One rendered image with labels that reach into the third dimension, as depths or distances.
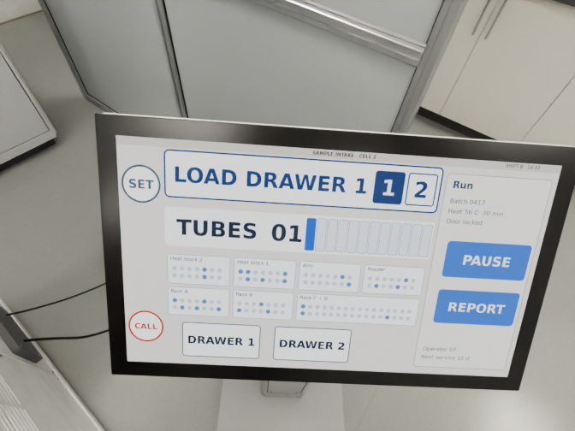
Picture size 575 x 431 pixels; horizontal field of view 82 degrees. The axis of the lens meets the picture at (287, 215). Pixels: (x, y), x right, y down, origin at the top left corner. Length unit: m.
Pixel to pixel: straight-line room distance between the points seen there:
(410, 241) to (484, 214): 0.09
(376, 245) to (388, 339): 0.12
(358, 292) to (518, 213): 0.20
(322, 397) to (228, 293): 1.05
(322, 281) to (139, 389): 1.19
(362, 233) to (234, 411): 1.10
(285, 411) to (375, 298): 1.02
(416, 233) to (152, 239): 0.29
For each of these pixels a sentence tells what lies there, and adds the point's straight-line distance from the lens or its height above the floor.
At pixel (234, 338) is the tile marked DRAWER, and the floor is 1.01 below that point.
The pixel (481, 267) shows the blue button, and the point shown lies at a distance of 0.45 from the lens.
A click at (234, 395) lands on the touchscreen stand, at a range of 1.40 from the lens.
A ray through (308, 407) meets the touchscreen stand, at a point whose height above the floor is 0.04.
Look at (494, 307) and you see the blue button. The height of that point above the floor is 1.05.
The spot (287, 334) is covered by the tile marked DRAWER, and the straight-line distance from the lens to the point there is 0.43.
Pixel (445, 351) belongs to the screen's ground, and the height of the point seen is 1.00.
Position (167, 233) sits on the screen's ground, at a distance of 0.39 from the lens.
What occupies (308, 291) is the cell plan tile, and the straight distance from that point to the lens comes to 0.40.
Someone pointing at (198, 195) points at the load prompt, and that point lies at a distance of 0.37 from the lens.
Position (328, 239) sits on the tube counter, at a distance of 0.38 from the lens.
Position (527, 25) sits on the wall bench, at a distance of 2.26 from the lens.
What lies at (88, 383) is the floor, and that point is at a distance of 1.58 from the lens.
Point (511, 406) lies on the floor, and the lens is 1.73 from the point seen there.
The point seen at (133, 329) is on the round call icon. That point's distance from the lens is 0.46.
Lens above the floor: 1.42
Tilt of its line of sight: 53 degrees down
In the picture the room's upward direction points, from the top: 7 degrees clockwise
